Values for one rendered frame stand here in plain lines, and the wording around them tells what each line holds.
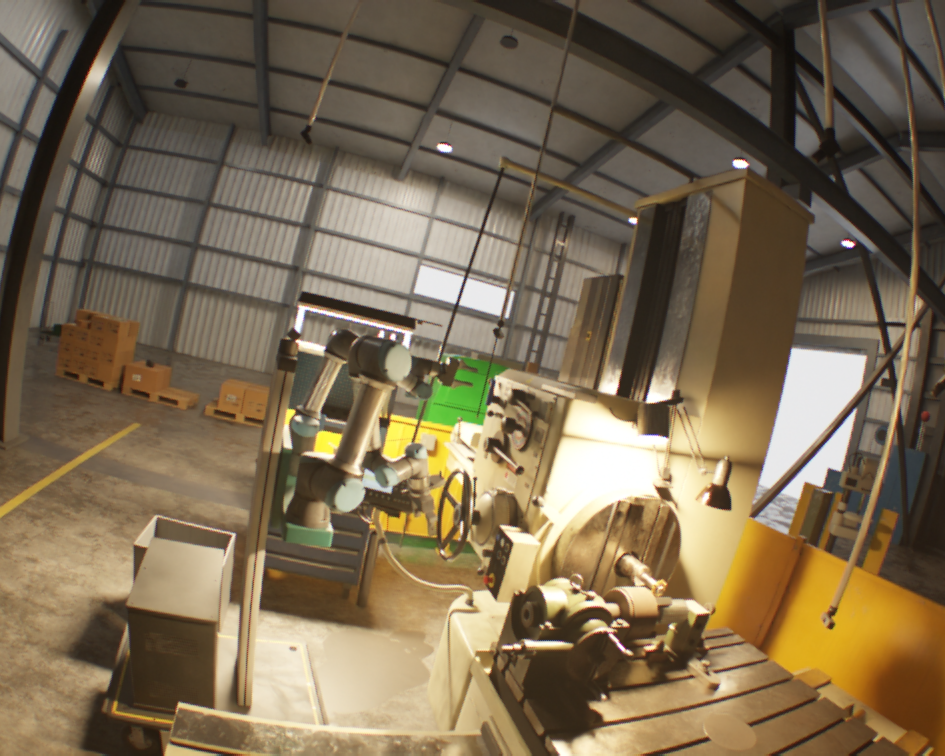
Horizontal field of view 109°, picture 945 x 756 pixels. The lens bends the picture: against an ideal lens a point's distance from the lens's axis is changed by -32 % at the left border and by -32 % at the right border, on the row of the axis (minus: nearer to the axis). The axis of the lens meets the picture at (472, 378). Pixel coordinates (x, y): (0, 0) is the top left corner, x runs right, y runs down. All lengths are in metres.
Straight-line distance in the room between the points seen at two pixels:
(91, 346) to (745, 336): 8.75
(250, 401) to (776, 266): 7.44
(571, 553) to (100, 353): 8.16
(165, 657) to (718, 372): 2.43
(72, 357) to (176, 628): 7.69
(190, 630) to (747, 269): 2.62
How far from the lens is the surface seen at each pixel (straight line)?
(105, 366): 8.93
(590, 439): 1.82
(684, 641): 2.01
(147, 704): 2.21
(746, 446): 2.39
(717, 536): 2.44
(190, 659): 2.00
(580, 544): 1.82
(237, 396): 8.27
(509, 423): 1.96
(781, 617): 3.94
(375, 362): 1.44
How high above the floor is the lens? 1.93
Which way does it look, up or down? 3 degrees down
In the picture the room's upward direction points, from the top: 14 degrees clockwise
